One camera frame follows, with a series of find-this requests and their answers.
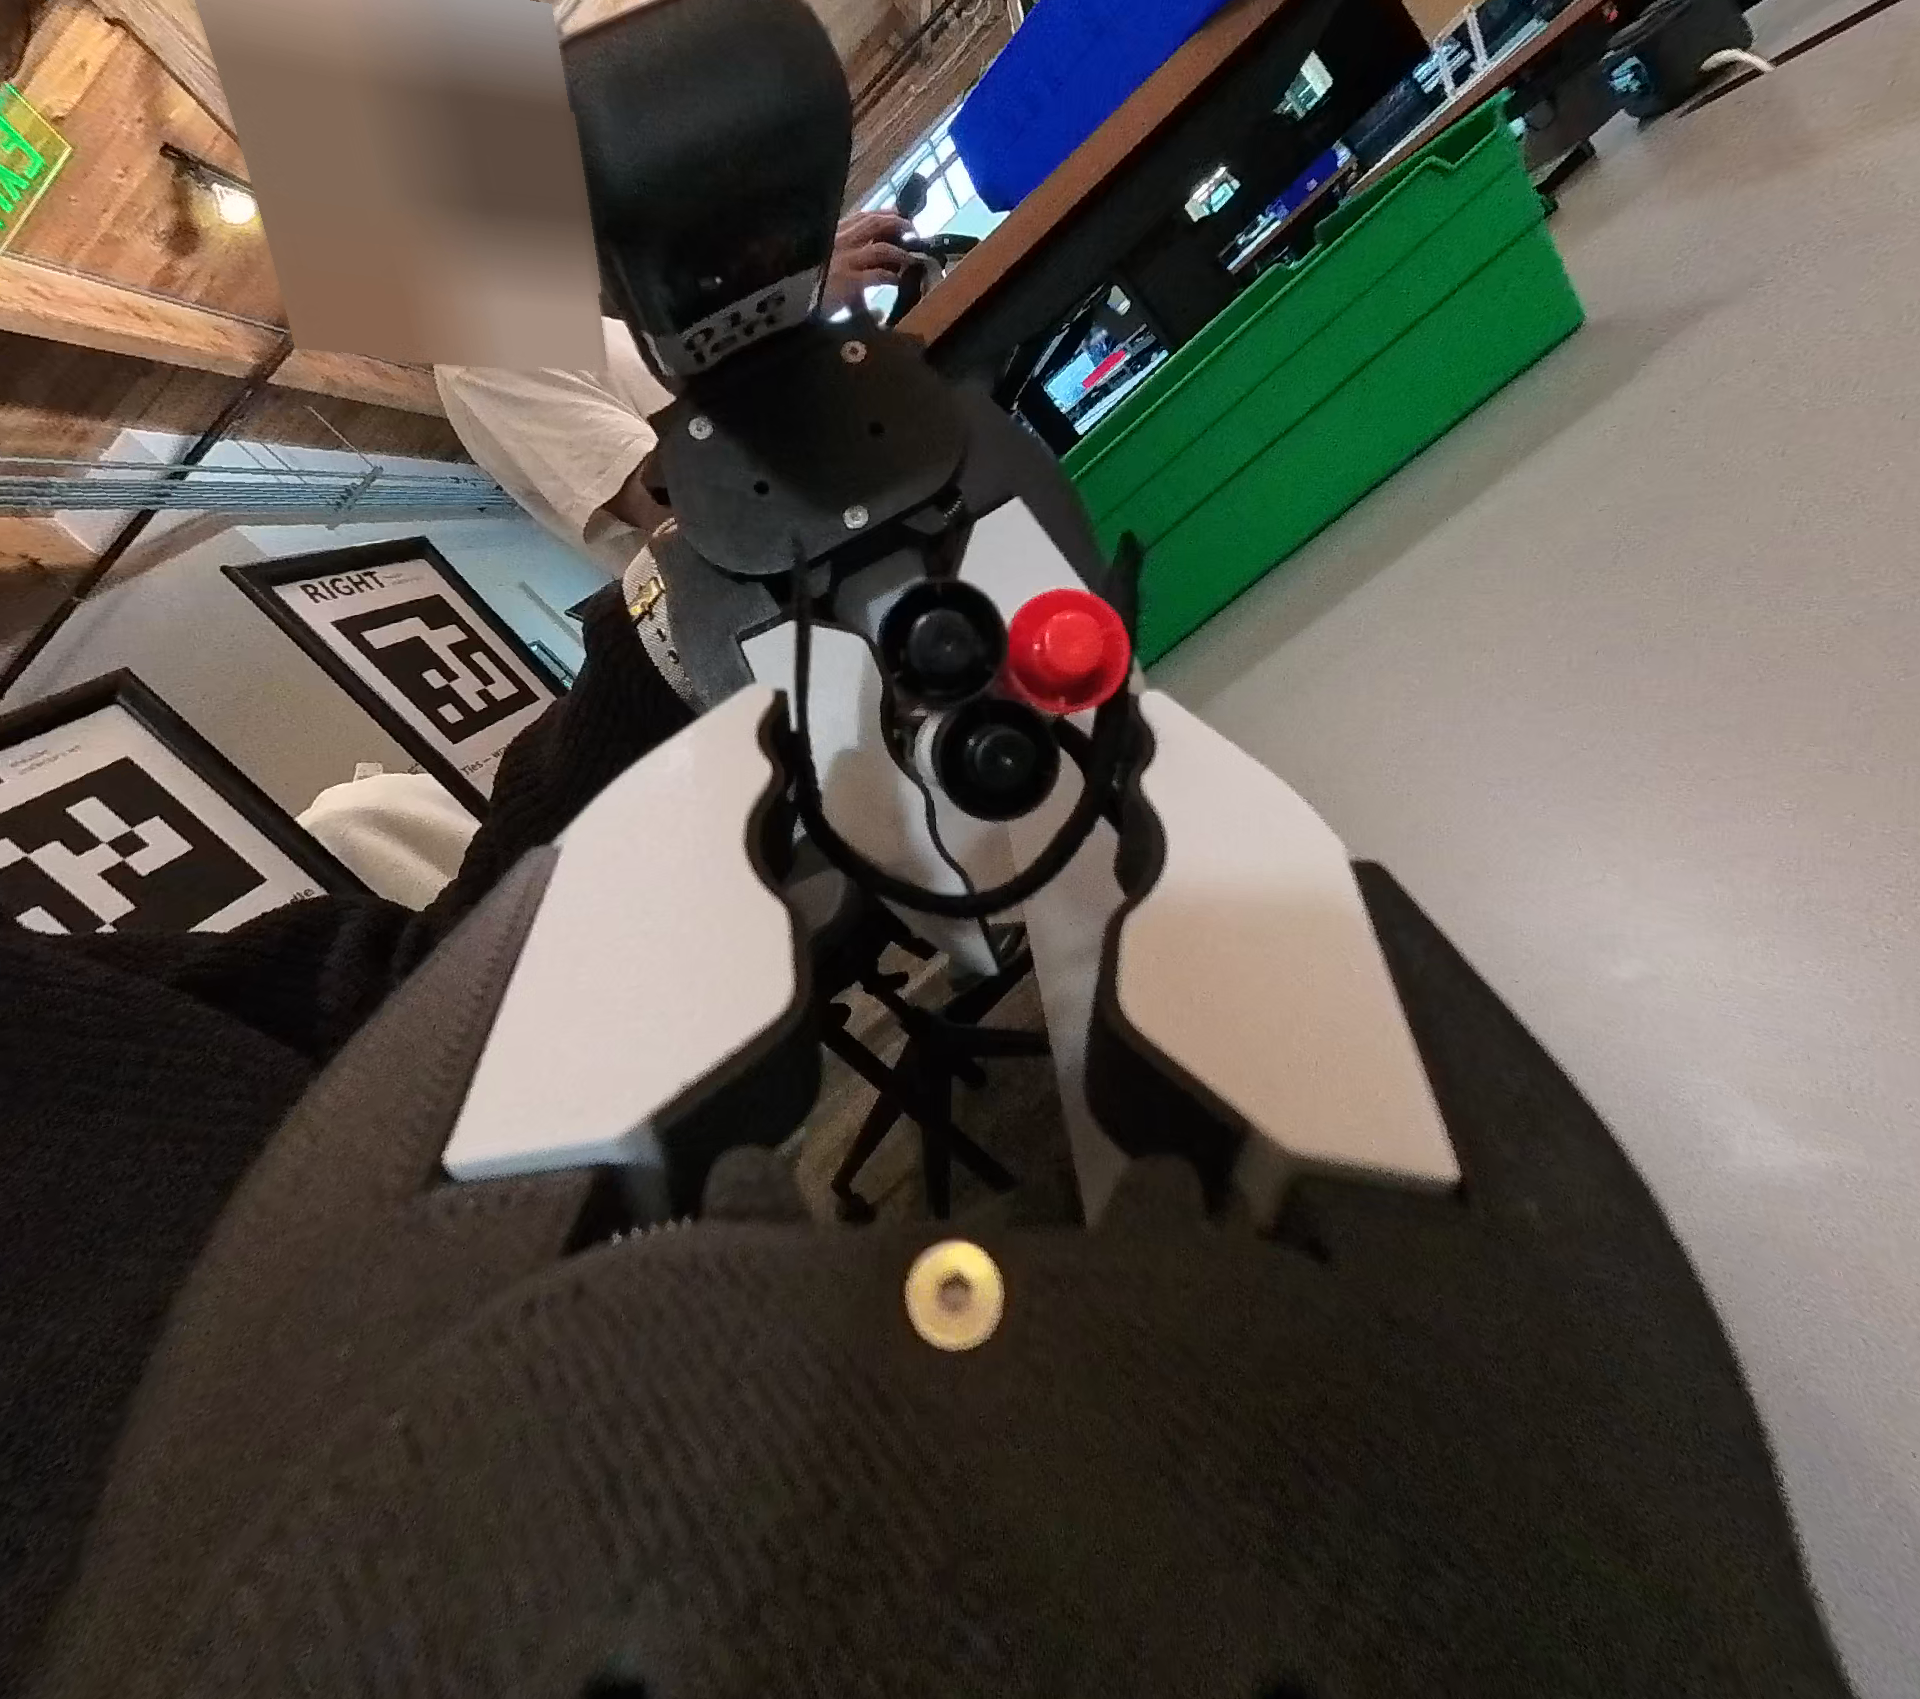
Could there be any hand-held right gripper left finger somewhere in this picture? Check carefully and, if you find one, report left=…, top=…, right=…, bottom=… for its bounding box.
left=437, top=683, right=819, bottom=1205

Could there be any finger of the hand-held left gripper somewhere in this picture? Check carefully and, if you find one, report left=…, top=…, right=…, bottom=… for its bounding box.
left=729, top=581, right=1055, bottom=981
left=955, top=493, right=1145, bottom=711

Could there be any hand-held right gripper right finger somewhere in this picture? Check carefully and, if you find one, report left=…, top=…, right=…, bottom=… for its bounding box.
left=1081, top=683, right=1464, bottom=1227

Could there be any red dry-erase marker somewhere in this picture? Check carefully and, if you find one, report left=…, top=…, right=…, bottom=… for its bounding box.
left=1001, top=585, right=1131, bottom=717

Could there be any black dry-erase marker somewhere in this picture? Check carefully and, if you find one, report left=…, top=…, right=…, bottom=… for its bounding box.
left=874, top=581, right=1010, bottom=703
left=899, top=697, right=1063, bottom=819

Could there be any black hook-and-loop strap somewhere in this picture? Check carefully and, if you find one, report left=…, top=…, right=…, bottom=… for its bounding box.
left=786, top=535, right=1150, bottom=915

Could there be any black office chair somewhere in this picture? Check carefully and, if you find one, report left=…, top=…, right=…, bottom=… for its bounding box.
left=815, top=889, right=1051, bottom=1221

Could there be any framed tag poster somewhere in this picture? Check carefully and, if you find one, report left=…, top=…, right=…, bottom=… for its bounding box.
left=0, top=667, right=369, bottom=943
left=223, top=535, right=580, bottom=815

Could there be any green plastic bin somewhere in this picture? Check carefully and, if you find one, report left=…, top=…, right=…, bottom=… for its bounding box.
left=1055, top=92, right=1589, bottom=665

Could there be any brown wooden desk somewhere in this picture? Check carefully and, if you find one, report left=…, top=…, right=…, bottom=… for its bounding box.
left=899, top=0, right=1510, bottom=357

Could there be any black power adapter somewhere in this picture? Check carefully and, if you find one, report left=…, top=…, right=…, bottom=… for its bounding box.
left=1604, top=4, right=1757, bottom=130

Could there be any green lit sign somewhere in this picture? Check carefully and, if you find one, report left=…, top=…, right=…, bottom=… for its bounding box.
left=0, top=80, right=61, bottom=261

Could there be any grey perforated wrist strap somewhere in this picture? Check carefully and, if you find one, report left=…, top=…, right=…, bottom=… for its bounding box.
left=621, top=529, right=751, bottom=711

